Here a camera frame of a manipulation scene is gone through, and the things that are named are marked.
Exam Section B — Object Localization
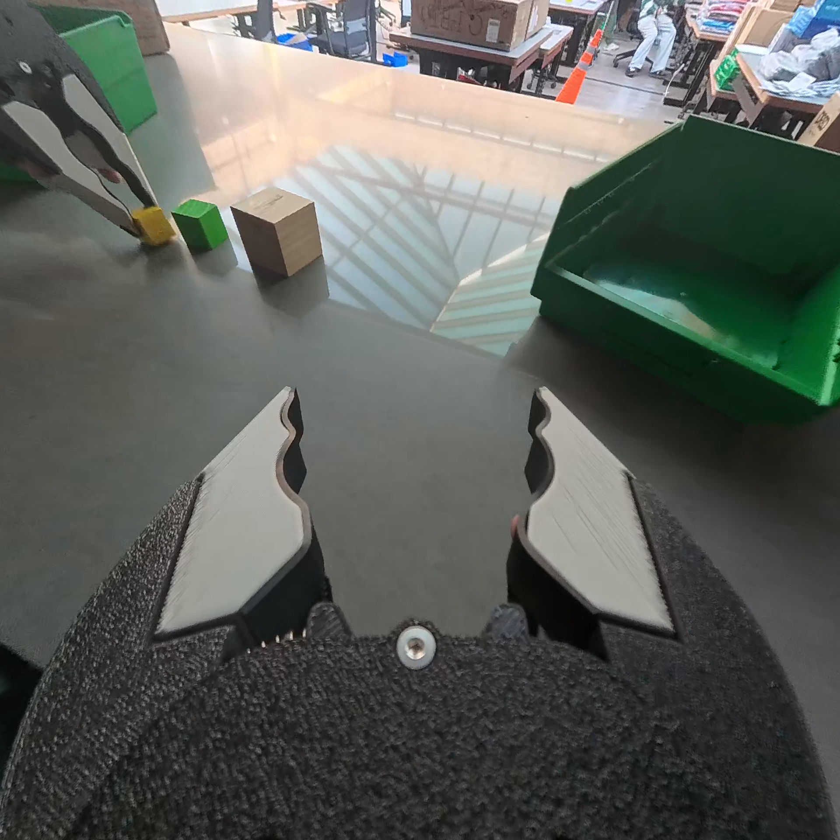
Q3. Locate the orange traffic cone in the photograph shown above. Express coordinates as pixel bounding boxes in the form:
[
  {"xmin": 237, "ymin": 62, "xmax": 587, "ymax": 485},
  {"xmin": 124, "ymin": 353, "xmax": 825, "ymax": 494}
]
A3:
[{"xmin": 554, "ymin": 29, "xmax": 603, "ymax": 105}]

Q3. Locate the printed cardboard box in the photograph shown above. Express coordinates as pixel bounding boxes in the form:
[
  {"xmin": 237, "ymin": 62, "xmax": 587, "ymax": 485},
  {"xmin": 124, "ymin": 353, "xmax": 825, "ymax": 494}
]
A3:
[{"xmin": 797, "ymin": 92, "xmax": 840, "ymax": 153}]

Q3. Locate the long wooden desk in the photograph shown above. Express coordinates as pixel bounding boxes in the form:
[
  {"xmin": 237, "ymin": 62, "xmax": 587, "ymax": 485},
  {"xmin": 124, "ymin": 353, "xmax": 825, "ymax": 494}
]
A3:
[{"xmin": 154, "ymin": 0, "xmax": 309, "ymax": 22}]

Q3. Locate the black office chair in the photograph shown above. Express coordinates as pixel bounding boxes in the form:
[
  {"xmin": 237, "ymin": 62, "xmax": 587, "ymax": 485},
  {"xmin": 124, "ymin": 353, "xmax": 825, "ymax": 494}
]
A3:
[{"xmin": 307, "ymin": 0, "xmax": 378, "ymax": 63}]

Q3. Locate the large plain wooden cube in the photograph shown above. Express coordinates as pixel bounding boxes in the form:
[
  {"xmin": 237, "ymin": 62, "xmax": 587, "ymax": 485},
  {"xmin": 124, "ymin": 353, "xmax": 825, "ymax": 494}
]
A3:
[{"xmin": 230, "ymin": 187, "xmax": 322, "ymax": 278}]

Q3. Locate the green plastic bin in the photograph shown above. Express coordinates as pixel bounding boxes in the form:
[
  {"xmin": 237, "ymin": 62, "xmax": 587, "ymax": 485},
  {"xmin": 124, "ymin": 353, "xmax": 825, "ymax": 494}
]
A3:
[
  {"xmin": 530, "ymin": 115, "xmax": 840, "ymax": 426},
  {"xmin": 0, "ymin": 5, "xmax": 158, "ymax": 186}
]

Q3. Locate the pile of grey bagged clothes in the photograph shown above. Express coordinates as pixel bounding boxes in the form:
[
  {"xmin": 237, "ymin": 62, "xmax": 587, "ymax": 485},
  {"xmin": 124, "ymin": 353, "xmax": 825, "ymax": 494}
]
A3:
[{"xmin": 761, "ymin": 29, "xmax": 840, "ymax": 93}]

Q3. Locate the big brown cardboard box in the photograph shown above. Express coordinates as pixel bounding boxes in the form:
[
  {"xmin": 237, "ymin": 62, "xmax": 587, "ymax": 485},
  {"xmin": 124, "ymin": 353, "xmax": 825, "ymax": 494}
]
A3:
[{"xmin": 29, "ymin": 0, "xmax": 170, "ymax": 56}]

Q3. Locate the stack of flat cardboard boxes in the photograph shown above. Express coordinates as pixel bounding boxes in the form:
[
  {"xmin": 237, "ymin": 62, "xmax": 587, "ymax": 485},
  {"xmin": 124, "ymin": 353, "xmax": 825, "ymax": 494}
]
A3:
[{"xmin": 735, "ymin": 0, "xmax": 798, "ymax": 47}]

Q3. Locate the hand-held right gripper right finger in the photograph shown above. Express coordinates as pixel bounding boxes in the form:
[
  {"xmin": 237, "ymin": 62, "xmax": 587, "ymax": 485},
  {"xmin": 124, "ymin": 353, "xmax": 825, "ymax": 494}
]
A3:
[{"xmin": 507, "ymin": 386, "xmax": 677, "ymax": 660}]

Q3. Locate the wooden table with clutter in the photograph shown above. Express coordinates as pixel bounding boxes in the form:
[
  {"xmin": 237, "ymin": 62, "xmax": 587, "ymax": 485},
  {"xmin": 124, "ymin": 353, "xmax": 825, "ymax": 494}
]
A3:
[{"xmin": 705, "ymin": 49, "xmax": 840, "ymax": 139}]

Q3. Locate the green wooden cube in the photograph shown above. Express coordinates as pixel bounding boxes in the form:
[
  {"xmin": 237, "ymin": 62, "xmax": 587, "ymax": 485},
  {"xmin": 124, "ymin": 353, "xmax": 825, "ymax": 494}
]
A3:
[{"xmin": 172, "ymin": 199, "xmax": 229, "ymax": 252}]

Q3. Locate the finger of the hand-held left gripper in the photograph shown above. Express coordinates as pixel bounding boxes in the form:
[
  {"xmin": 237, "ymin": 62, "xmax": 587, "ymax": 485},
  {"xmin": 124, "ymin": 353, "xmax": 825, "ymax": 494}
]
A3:
[
  {"xmin": 0, "ymin": 100, "xmax": 142, "ymax": 237},
  {"xmin": 61, "ymin": 72, "xmax": 160, "ymax": 211}
]

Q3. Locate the yellow wooden cube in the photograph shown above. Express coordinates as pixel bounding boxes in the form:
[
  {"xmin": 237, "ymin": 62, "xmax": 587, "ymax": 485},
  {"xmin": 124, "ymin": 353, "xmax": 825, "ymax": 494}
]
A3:
[{"xmin": 131, "ymin": 205, "xmax": 177, "ymax": 247}]

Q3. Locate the large scribbled cardboard box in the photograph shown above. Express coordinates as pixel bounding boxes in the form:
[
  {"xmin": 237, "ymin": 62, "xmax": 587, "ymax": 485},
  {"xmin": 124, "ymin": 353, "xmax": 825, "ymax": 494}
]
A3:
[{"xmin": 410, "ymin": 0, "xmax": 551, "ymax": 52}]

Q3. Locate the stack of blue boxes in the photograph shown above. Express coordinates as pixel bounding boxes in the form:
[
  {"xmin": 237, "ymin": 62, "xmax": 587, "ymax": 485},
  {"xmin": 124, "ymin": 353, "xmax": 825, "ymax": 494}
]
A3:
[{"xmin": 787, "ymin": 0, "xmax": 840, "ymax": 37}]

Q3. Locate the stack of folded clothes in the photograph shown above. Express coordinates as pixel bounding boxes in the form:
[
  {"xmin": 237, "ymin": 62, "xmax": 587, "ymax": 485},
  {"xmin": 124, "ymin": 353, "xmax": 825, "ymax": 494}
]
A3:
[{"xmin": 696, "ymin": 0, "xmax": 756, "ymax": 24}]

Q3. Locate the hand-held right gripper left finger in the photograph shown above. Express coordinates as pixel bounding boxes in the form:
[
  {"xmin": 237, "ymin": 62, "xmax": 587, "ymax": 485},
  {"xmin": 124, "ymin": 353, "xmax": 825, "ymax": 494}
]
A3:
[{"xmin": 152, "ymin": 386, "xmax": 332, "ymax": 644}]

